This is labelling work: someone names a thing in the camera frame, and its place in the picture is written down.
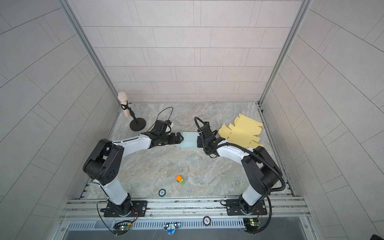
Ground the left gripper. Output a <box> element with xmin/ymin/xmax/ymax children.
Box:
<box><xmin>158</xmin><ymin>132</ymin><xmax>186</xmax><ymax>145</ymax></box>

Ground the light blue paper box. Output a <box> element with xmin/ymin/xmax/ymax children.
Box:
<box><xmin>178</xmin><ymin>132</ymin><xmax>199</xmax><ymax>149</ymax></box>

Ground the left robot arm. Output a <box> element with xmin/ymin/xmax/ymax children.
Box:
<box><xmin>83</xmin><ymin>120</ymin><xmax>184</xmax><ymax>217</ymax></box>

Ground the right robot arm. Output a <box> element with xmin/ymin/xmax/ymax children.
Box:
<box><xmin>198</xmin><ymin>125</ymin><xmax>286</xmax><ymax>214</ymax></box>

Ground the yellow paper box stack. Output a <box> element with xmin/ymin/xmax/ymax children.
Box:
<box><xmin>219</xmin><ymin>114</ymin><xmax>263</xmax><ymax>149</ymax></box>

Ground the black microphone stand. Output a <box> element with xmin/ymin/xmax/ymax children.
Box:
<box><xmin>128</xmin><ymin>104</ymin><xmax>147</xmax><ymax>132</ymax></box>

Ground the orange green toy block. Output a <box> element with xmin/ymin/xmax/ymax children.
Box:
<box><xmin>176</xmin><ymin>176</ymin><xmax>185</xmax><ymax>185</ymax></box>

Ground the beige microphone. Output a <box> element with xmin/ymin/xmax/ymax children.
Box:
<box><xmin>118</xmin><ymin>92</ymin><xmax>130</xmax><ymax>118</ymax></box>

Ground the round black white disc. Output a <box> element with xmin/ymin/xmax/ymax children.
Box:
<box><xmin>203</xmin><ymin>216</ymin><xmax>212</xmax><ymax>227</ymax></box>

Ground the blue sticker marker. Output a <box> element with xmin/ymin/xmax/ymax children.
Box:
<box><xmin>163</xmin><ymin>223</ymin><xmax>181</xmax><ymax>236</ymax></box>

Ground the right green circuit board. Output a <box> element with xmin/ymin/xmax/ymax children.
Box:
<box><xmin>243</xmin><ymin>218</ymin><xmax>261</xmax><ymax>233</ymax></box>

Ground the green circuit board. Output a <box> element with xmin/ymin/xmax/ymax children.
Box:
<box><xmin>113</xmin><ymin>221</ymin><xmax>133</xmax><ymax>236</ymax></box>
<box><xmin>243</xmin><ymin>218</ymin><xmax>261</xmax><ymax>233</ymax></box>

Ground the left green circuit board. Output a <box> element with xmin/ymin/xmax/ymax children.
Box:
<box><xmin>113</xmin><ymin>221</ymin><xmax>133</xmax><ymax>236</ymax></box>

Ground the black corrugated cable conduit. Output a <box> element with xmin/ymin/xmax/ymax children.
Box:
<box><xmin>194</xmin><ymin>116</ymin><xmax>287</xmax><ymax>193</ymax></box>

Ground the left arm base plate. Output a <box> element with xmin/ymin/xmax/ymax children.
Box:
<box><xmin>100</xmin><ymin>201</ymin><xmax>148</xmax><ymax>218</ymax></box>

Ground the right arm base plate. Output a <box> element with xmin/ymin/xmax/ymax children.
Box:
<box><xmin>221</xmin><ymin>199</ymin><xmax>268</xmax><ymax>216</ymax></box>

